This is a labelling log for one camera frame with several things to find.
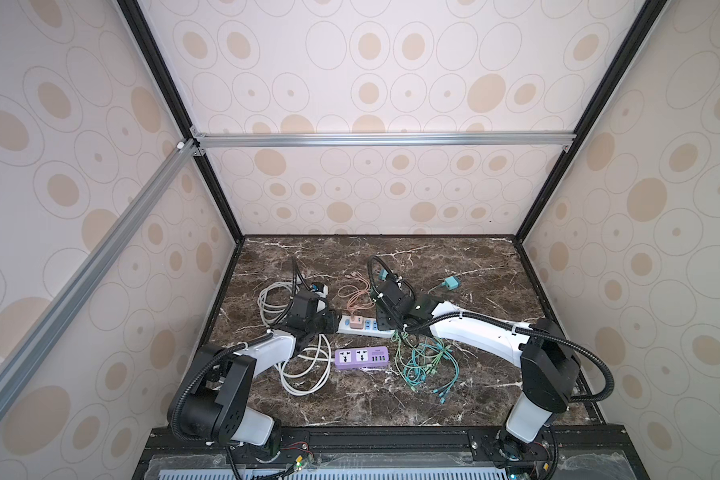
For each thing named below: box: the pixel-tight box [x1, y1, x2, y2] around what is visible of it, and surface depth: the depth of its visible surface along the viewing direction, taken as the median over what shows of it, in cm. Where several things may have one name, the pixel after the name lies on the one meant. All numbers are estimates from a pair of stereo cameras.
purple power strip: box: [334, 346, 390, 370], surface depth 87 cm
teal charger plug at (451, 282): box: [442, 276, 461, 291], surface depth 106 cm
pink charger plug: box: [350, 316, 364, 330], surface depth 91 cm
